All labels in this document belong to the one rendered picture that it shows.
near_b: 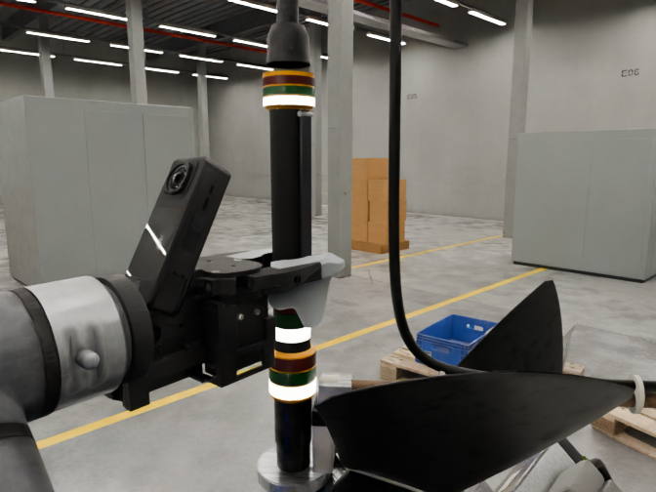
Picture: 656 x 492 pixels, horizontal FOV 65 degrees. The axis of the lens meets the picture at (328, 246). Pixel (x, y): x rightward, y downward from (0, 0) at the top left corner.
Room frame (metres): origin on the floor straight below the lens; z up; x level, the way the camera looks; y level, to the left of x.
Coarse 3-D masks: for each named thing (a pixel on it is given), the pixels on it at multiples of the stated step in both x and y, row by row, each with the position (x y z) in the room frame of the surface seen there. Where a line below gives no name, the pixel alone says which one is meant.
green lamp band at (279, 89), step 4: (264, 88) 0.44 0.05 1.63; (268, 88) 0.43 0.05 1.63; (272, 88) 0.43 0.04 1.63; (276, 88) 0.43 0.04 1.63; (280, 88) 0.42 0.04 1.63; (284, 88) 0.42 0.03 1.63; (288, 88) 0.42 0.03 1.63; (292, 88) 0.42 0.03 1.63; (296, 88) 0.43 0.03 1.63; (300, 88) 0.43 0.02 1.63; (304, 88) 0.43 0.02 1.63; (308, 88) 0.43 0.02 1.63; (312, 88) 0.44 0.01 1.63; (264, 92) 0.44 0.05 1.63; (268, 92) 0.43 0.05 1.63; (272, 92) 0.43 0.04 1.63; (276, 92) 0.43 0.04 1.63; (280, 92) 0.42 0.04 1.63; (284, 92) 0.42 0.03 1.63; (288, 92) 0.42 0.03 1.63; (292, 92) 0.42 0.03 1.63; (296, 92) 0.43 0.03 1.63; (300, 92) 0.43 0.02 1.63; (304, 92) 0.43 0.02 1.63; (308, 92) 0.43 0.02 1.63; (312, 92) 0.44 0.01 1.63
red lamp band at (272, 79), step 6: (264, 78) 0.44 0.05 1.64; (270, 78) 0.43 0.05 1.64; (276, 78) 0.43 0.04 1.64; (282, 78) 0.42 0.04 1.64; (288, 78) 0.42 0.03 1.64; (294, 78) 0.42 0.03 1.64; (300, 78) 0.43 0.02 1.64; (306, 78) 0.43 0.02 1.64; (312, 78) 0.44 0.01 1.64; (264, 84) 0.44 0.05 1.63; (306, 84) 0.43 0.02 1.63; (312, 84) 0.44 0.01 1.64
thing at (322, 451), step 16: (320, 384) 0.43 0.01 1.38; (336, 384) 0.43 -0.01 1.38; (320, 400) 0.43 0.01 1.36; (320, 416) 0.42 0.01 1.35; (320, 432) 0.43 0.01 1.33; (272, 448) 0.47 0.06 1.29; (320, 448) 0.43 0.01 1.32; (272, 464) 0.44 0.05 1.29; (320, 464) 0.43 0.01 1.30; (272, 480) 0.42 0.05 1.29; (288, 480) 0.42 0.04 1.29; (304, 480) 0.42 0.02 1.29; (320, 480) 0.42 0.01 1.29
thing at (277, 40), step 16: (288, 0) 0.44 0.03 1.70; (288, 16) 0.44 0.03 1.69; (272, 32) 0.43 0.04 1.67; (288, 32) 0.43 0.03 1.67; (304, 32) 0.44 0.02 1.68; (272, 48) 0.43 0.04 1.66; (288, 48) 0.43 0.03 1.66; (304, 48) 0.43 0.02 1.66; (272, 64) 0.46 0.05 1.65; (288, 64) 0.46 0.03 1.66; (304, 64) 0.46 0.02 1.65; (288, 416) 0.43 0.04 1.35; (304, 416) 0.43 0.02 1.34; (288, 432) 0.43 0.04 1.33; (304, 432) 0.43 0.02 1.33; (288, 448) 0.43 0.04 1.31; (304, 448) 0.43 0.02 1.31; (288, 464) 0.43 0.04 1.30; (304, 464) 0.43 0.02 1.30
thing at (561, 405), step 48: (384, 384) 0.28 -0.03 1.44; (432, 384) 0.29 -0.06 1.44; (480, 384) 0.30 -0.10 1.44; (528, 384) 0.31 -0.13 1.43; (576, 384) 0.31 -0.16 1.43; (336, 432) 0.36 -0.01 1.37; (384, 432) 0.36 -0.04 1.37; (432, 432) 0.36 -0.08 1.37; (480, 432) 0.36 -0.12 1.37; (528, 432) 0.36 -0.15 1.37; (432, 480) 0.42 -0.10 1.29; (480, 480) 0.41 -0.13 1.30
